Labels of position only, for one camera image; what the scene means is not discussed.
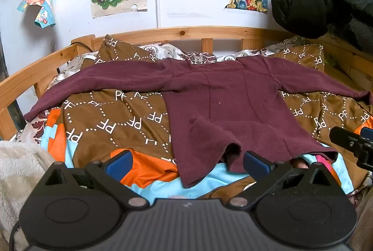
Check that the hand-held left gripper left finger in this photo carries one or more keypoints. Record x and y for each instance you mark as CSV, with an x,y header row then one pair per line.
x,y
119,164

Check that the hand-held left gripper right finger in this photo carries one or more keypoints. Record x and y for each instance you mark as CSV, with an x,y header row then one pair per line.
x,y
256,164

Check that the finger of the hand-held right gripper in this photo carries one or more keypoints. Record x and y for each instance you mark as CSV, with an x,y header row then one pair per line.
x,y
346,139

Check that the maroon long-sleeve shirt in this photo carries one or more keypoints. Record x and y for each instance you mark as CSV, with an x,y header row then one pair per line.
x,y
227,105

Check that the orange and blue cloth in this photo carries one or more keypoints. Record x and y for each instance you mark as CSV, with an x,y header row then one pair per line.
x,y
140,178

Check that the brown printed blanket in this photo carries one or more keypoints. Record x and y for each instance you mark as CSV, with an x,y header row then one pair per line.
x,y
116,111

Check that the white fleece blanket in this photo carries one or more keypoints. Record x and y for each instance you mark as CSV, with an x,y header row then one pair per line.
x,y
17,172

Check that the floral bed sheet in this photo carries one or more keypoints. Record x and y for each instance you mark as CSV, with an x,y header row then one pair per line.
x,y
163,50

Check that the wooden bed frame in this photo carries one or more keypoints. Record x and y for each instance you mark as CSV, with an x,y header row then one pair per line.
x,y
180,32

